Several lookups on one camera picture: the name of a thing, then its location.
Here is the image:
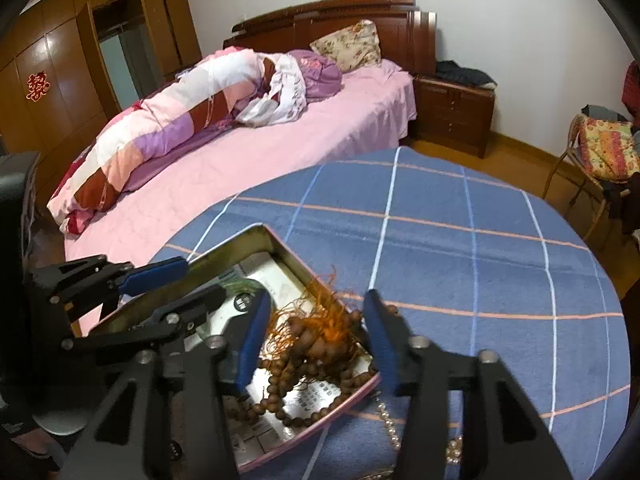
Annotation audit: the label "dark clothes on nightstand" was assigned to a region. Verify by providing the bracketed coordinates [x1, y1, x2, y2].
[435, 60, 497, 90]

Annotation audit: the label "purple folded garment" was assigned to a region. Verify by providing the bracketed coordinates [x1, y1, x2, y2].
[288, 49, 343, 102]

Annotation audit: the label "green jade bangle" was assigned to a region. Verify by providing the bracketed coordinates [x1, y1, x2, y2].
[218, 278, 265, 301]

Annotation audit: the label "patchwork pink quilt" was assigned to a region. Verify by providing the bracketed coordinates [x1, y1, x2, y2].
[45, 48, 307, 236]

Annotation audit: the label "floral pillow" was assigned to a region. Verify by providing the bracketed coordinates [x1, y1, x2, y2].
[310, 20, 382, 74]

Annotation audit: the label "dark wooden headboard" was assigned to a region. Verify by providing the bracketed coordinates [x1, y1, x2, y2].
[224, 0, 437, 75]

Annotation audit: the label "brown wooden bead necklace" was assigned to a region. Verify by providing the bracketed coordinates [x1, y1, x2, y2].
[226, 268, 399, 428]

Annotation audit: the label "pink metal tin box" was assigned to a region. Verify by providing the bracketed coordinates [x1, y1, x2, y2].
[88, 223, 382, 475]

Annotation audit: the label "wooden nightstand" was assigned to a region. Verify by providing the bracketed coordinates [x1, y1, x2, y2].
[412, 76, 495, 158]

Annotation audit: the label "blue plaid tablecloth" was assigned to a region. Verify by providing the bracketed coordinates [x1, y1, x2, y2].
[156, 148, 630, 479]

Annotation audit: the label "hanging dark clothes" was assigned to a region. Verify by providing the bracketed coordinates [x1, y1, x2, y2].
[622, 61, 640, 125]

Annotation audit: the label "wooden wardrobe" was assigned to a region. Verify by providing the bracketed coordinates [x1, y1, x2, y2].
[1, 0, 202, 206]

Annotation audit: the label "pink bed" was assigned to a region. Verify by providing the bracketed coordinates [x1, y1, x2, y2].
[64, 60, 416, 266]

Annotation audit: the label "chair with colourful cushion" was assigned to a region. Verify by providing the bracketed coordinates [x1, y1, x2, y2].
[541, 105, 639, 240]

